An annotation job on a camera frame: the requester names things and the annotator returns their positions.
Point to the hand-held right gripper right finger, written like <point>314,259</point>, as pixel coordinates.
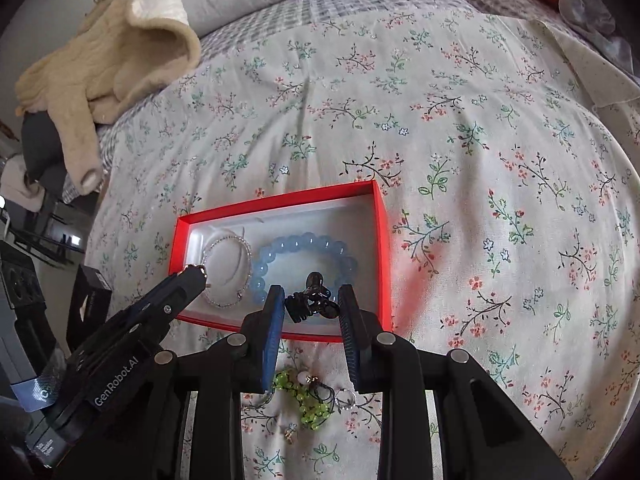
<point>349,342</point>

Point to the black hair clip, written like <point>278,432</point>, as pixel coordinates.
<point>313,281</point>

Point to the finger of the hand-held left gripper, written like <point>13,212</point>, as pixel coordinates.
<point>176,292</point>

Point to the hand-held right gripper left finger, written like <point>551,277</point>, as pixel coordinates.
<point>273,340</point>

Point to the small gold earring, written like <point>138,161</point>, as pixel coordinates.
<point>290,432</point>

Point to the floral bedsheet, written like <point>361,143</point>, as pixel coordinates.
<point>450,160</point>

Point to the red jewelry box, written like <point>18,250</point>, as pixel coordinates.
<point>383,260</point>

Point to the small black box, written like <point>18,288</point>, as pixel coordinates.
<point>87,305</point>

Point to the grey sheer cloth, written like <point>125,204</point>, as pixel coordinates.
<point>590,10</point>

